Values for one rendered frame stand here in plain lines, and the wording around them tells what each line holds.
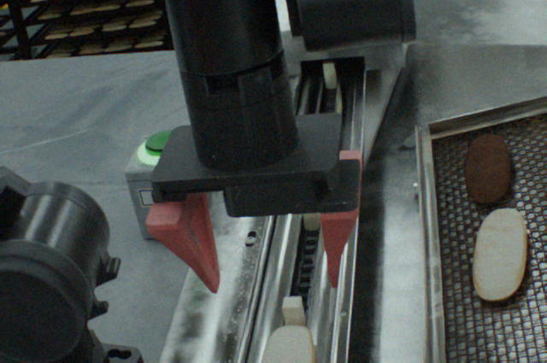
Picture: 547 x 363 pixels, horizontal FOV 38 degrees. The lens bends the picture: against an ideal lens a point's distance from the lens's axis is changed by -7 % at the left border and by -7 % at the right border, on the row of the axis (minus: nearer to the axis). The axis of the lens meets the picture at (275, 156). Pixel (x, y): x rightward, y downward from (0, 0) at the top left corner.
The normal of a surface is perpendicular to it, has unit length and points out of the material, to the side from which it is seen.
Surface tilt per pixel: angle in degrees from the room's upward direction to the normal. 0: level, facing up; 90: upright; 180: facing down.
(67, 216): 43
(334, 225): 111
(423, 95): 0
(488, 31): 0
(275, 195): 90
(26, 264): 22
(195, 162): 0
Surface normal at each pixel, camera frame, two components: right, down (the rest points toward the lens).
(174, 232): -0.05, 0.78
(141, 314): -0.15, -0.86
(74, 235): 0.73, -0.58
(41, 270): 0.43, -0.77
